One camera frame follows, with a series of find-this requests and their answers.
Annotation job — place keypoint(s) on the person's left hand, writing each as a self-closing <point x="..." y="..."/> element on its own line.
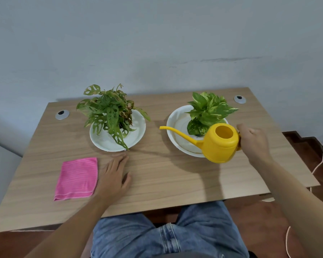
<point x="111" y="182"/>

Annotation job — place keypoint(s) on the person's right hand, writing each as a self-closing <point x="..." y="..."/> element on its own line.
<point x="255" y="145"/>

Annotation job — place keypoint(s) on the pink microfiber cloth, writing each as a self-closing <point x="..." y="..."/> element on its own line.
<point x="76" y="178"/>

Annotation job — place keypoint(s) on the yellow watering can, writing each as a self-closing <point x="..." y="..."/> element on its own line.
<point x="218" y="150"/>

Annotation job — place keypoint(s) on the pothos plant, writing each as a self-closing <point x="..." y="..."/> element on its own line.
<point x="210" y="110"/>

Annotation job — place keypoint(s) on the monstera plant with holed leaves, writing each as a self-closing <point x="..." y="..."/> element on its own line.
<point x="110" y="112"/>

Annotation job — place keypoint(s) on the person's left forearm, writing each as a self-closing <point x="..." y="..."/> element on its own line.
<point x="72" y="231"/>

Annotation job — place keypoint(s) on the person's right forearm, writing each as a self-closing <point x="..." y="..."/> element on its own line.
<point x="304" y="212"/>

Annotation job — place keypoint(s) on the wooden table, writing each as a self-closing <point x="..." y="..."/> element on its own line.
<point x="164" y="180"/>

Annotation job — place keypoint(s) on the shallow white plate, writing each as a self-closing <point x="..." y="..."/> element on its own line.
<point x="136" y="131"/>

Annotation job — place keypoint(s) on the deep white bowl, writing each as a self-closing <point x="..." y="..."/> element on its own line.
<point x="177" y="123"/>

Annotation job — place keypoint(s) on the blue jeans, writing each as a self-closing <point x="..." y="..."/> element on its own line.
<point x="199" y="231"/>

